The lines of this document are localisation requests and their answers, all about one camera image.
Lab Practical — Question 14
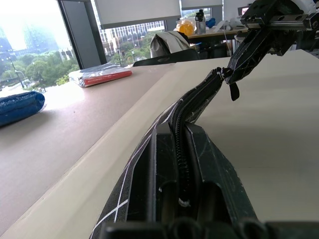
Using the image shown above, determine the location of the red book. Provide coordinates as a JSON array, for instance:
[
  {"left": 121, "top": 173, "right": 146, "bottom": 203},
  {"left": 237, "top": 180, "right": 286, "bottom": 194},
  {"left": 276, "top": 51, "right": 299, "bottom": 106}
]
[{"left": 68, "top": 62, "right": 133, "bottom": 88}]

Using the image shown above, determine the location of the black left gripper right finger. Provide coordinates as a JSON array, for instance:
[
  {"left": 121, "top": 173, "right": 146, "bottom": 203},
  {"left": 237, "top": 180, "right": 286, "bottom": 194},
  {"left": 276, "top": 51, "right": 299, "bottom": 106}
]
[{"left": 185, "top": 123, "right": 258, "bottom": 223}]

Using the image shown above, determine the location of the black chair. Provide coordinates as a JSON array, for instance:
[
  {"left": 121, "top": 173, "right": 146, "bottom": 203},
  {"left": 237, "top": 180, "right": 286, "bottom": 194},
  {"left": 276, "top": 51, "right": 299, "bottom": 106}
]
[{"left": 132, "top": 50, "right": 200, "bottom": 68}]

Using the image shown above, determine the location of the dark metal water bottle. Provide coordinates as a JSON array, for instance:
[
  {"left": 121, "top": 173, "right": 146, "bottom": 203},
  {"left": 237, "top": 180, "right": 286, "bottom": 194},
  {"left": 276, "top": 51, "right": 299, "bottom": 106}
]
[{"left": 194, "top": 9, "right": 207, "bottom": 35}]

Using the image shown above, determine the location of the blue cloth in plastic bag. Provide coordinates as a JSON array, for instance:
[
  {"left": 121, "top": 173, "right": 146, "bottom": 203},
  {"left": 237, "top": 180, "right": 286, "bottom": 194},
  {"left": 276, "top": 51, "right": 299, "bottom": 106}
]
[{"left": 0, "top": 90, "right": 47, "bottom": 128}]

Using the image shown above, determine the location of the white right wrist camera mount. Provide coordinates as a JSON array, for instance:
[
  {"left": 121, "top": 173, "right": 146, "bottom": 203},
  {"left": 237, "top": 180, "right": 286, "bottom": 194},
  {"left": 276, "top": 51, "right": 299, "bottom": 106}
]
[{"left": 290, "top": 0, "right": 319, "bottom": 15}]

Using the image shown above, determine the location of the narrow white roller blind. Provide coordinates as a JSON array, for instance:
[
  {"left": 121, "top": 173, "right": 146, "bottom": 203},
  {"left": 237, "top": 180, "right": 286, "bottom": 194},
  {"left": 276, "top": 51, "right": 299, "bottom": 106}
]
[{"left": 181, "top": 0, "right": 223, "bottom": 11}]

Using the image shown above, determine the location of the dark slanted window frame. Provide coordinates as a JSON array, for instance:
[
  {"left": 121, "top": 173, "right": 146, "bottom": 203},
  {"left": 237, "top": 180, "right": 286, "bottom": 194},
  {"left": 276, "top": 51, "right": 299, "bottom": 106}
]
[{"left": 56, "top": 0, "right": 107, "bottom": 71}]

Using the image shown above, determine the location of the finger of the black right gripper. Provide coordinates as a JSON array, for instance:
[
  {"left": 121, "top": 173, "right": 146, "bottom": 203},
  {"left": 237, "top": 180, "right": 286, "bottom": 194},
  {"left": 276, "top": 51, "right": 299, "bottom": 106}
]
[
  {"left": 224, "top": 26, "right": 274, "bottom": 85},
  {"left": 234, "top": 30, "right": 250, "bottom": 46}
]

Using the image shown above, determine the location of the wide white roller blind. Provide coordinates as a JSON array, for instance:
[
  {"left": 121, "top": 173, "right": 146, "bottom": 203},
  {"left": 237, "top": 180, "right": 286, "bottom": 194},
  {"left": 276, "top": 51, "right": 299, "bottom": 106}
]
[{"left": 94, "top": 0, "right": 181, "bottom": 30}]

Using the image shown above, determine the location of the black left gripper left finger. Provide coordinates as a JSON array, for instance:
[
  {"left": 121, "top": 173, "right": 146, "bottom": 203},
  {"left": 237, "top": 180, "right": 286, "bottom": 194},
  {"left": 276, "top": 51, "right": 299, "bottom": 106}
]
[{"left": 126, "top": 122, "right": 180, "bottom": 222}]

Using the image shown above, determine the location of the yellow bagged object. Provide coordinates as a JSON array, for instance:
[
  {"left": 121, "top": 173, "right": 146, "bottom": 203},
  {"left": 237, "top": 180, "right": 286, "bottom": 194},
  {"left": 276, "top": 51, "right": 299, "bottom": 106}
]
[{"left": 173, "top": 18, "right": 196, "bottom": 36}]

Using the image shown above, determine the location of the background wooden desk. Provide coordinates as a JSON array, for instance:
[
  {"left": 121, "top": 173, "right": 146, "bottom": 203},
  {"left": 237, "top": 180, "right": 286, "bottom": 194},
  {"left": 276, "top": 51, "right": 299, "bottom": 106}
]
[{"left": 186, "top": 24, "right": 250, "bottom": 60}]

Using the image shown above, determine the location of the black grid pencil pouch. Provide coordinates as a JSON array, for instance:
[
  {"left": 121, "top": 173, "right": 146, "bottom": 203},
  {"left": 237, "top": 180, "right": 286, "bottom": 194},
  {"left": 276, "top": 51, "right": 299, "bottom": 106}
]
[{"left": 88, "top": 66, "right": 241, "bottom": 239}]

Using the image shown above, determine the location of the grey jacket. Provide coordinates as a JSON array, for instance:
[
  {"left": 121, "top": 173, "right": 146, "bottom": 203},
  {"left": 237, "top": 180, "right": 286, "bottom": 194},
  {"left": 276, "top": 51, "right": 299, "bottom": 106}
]
[{"left": 150, "top": 30, "right": 190, "bottom": 59}]

